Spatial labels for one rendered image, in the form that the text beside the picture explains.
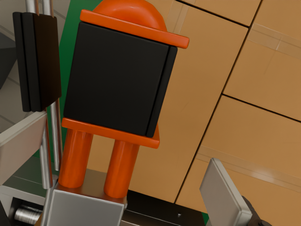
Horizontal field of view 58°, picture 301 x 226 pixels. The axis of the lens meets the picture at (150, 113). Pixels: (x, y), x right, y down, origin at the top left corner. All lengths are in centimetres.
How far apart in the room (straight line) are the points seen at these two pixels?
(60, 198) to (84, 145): 5
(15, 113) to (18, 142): 137
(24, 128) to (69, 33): 122
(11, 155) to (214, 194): 13
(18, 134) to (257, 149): 82
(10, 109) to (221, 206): 143
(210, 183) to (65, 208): 12
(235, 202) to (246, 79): 70
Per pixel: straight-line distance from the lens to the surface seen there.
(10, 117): 157
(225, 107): 85
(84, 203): 25
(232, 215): 17
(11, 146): 17
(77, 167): 24
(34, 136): 20
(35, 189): 95
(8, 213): 102
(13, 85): 152
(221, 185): 19
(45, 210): 28
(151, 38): 19
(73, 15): 138
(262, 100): 88
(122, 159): 23
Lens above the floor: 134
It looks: 74 degrees down
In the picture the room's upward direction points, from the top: 179 degrees clockwise
